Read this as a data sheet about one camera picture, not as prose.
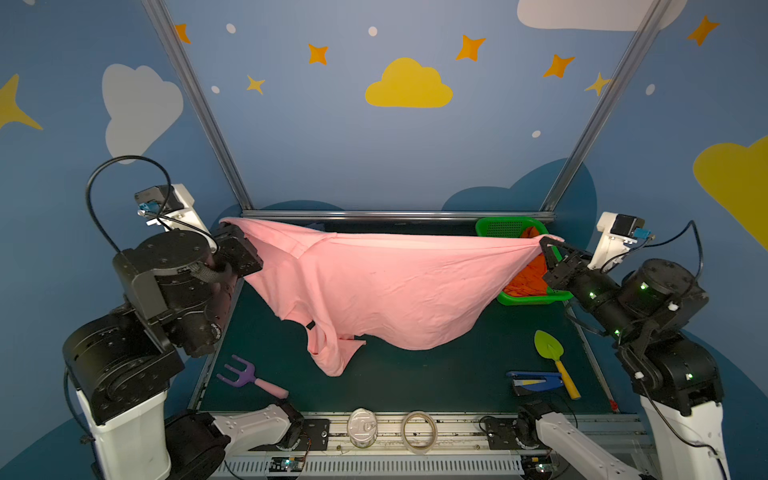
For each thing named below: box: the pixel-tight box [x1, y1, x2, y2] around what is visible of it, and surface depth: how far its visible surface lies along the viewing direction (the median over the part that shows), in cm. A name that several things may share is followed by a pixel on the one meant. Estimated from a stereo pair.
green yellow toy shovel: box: [534, 330, 581, 400], surface depth 90 cm
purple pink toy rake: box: [216, 354, 289, 399], surface depth 84 cm
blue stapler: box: [506, 371, 563, 396], surface depth 84 cm
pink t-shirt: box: [220, 218, 564, 377], surface depth 62 cm
